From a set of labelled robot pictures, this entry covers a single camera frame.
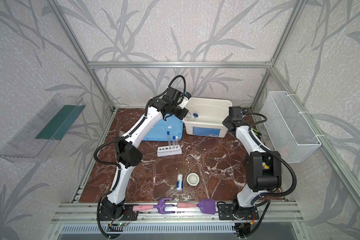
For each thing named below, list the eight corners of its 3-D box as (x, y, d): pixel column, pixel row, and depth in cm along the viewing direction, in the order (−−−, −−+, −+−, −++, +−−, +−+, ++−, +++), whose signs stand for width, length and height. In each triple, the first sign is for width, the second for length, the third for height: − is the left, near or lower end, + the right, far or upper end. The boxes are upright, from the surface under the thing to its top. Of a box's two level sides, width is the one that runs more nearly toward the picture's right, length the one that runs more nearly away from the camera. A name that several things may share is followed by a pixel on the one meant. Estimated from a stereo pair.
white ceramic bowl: (186, 185, 84) (186, 184, 81) (186, 174, 88) (186, 172, 85) (199, 185, 84) (199, 184, 81) (198, 174, 88) (199, 172, 85)
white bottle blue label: (176, 190, 83) (176, 188, 81) (177, 172, 89) (177, 171, 87) (183, 190, 83) (183, 188, 81) (183, 172, 89) (183, 171, 87)
